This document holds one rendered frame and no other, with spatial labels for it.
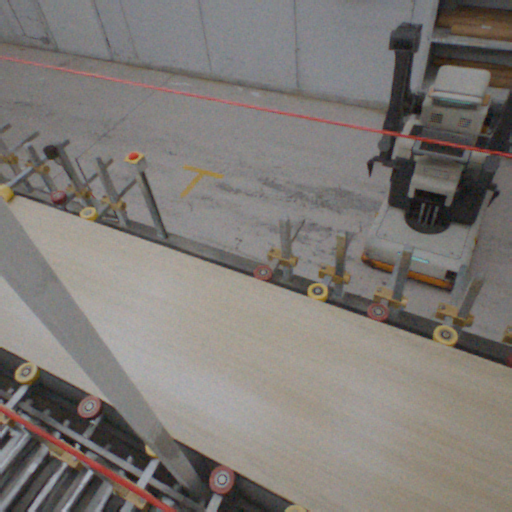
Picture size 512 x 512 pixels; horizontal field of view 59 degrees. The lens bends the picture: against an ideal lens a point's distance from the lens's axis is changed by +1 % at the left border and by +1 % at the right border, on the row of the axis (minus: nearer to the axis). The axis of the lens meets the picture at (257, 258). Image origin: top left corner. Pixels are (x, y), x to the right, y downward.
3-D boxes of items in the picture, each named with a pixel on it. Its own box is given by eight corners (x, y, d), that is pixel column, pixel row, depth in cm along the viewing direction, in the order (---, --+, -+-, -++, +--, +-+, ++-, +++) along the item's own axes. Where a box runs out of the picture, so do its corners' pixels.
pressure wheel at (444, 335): (453, 357, 170) (461, 342, 161) (432, 359, 170) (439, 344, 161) (446, 338, 175) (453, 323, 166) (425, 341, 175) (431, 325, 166)
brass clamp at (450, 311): (437, 307, 183) (440, 300, 180) (472, 318, 179) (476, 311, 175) (433, 319, 180) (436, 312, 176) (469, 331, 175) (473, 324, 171)
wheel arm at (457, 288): (458, 269, 195) (460, 262, 192) (466, 271, 194) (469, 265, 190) (434, 350, 171) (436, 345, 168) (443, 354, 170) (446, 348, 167)
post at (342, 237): (335, 298, 210) (340, 227, 174) (342, 300, 209) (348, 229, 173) (332, 303, 208) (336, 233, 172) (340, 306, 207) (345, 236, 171)
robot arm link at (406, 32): (428, 13, 170) (401, 11, 173) (418, 36, 164) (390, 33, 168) (414, 107, 207) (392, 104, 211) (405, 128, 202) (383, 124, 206)
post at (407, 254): (388, 314, 200) (405, 241, 163) (396, 316, 199) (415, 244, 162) (386, 320, 198) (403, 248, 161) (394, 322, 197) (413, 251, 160)
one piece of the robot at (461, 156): (412, 155, 235) (420, 119, 218) (468, 167, 225) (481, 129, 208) (404, 174, 226) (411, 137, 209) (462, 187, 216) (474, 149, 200)
